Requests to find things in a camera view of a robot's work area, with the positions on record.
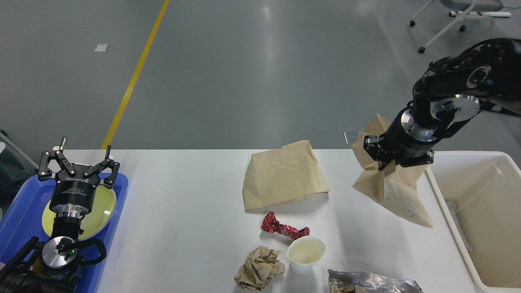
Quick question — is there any yellow plastic plate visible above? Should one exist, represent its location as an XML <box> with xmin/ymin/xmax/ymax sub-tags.
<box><xmin>42</xmin><ymin>186</ymin><xmax>117</xmax><ymax>241</ymax></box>

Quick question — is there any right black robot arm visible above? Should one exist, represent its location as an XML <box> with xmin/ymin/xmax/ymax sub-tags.
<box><xmin>363</xmin><ymin>38</ymin><xmax>521</xmax><ymax>171</ymax></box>

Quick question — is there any clear plastic bag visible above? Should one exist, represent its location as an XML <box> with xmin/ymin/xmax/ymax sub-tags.
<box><xmin>328</xmin><ymin>269</ymin><xmax>423</xmax><ymax>293</ymax></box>

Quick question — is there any white paper cup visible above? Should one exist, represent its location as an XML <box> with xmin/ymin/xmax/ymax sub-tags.
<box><xmin>287</xmin><ymin>236</ymin><xmax>326</xmax><ymax>275</ymax></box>

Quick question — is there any dark teal mug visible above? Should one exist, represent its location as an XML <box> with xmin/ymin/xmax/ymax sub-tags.
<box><xmin>32</xmin><ymin>259</ymin><xmax>84</xmax><ymax>285</ymax></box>

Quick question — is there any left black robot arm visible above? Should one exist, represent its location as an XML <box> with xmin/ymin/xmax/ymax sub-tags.
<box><xmin>1</xmin><ymin>137</ymin><xmax>120</xmax><ymax>293</ymax></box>

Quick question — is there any left clear floor plate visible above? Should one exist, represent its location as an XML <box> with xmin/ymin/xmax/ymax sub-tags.
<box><xmin>344</xmin><ymin>131</ymin><xmax>361</xmax><ymax>146</ymax></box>

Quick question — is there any beige plastic bin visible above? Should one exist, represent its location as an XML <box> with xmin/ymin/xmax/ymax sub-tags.
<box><xmin>426</xmin><ymin>151</ymin><xmax>521</xmax><ymax>293</ymax></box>

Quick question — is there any crumpled brown paper ball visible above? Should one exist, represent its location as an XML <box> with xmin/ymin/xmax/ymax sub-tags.
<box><xmin>234</xmin><ymin>245</ymin><xmax>285</xmax><ymax>292</ymax></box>

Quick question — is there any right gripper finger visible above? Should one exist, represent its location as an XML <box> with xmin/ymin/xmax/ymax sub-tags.
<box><xmin>401</xmin><ymin>150</ymin><xmax>435</xmax><ymax>168</ymax></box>
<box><xmin>363</xmin><ymin>135</ymin><xmax>396</xmax><ymax>171</ymax></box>

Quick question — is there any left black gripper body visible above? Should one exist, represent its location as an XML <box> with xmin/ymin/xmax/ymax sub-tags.
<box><xmin>50</xmin><ymin>173</ymin><xmax>101</xmax><ymax>219</ymax></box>

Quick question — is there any red foil wrapper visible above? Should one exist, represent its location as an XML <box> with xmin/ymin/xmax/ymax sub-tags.
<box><xmin>260</xmin><ymin>211</ymin><xmax>310</xmax><ymax>241</ymax></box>

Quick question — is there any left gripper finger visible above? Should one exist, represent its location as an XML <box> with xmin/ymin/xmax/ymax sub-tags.
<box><xmin>38</xmin><ymin>137</ymin><xmax>77</xmax><ymax>181</ymax></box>
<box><xmin>81</xmin><ymin>145</ymin><xmax>121</xmax><ymax>190</ymax></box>

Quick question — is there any white office chair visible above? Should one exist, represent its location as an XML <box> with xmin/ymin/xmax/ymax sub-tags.
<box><xmin>417</xmin><ymin>0</ymin><xmax>504</xmax><ymax>54</ymax></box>

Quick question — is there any large paper bag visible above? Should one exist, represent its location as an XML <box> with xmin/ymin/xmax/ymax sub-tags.
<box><xmin>242</xmin><ymin>140</ymin><xmax>331</xmax><ymax>211</ymax></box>

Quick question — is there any blue plastic tray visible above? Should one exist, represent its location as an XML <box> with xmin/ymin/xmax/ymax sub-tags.
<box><xmin>0</xmin><ymin>174</ymin><xmax>129</xmax><ymax>293</ymax></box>

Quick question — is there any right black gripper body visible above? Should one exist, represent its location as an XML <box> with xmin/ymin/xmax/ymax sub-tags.
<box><xmin>383</xmin><ymin>107</ymin><xmax>441</xmax><ymax>166</ymax></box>

